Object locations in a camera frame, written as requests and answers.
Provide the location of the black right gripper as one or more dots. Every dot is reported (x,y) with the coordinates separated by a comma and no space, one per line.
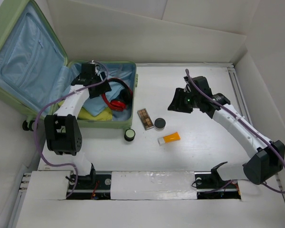
(179,94)

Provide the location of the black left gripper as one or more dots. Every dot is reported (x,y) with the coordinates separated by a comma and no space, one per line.
(104,87)

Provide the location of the light blue cloth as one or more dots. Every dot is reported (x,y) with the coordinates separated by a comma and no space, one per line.
(96,105)

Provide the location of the black round compact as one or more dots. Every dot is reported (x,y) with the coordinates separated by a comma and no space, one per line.
(159,124)

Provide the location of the orange tube white cap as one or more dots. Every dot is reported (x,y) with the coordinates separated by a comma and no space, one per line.
(169,138)

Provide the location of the eyeshadow palette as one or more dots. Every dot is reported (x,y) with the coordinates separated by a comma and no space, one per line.
(145,119)

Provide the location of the yellow shorts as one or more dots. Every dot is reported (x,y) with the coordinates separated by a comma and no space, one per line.
(97,115)

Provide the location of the red black headphones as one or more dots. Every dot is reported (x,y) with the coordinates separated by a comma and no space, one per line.
(124,98)

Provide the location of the green hard-shell suitcase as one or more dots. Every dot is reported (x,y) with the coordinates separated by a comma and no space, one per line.
(34,67)

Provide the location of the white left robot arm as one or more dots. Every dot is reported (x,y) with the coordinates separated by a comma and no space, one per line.
(63,134)

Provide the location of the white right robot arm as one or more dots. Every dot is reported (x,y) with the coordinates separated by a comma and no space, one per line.
(265,156)

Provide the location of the black metal base rail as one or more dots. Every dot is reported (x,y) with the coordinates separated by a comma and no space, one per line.
(151,185)

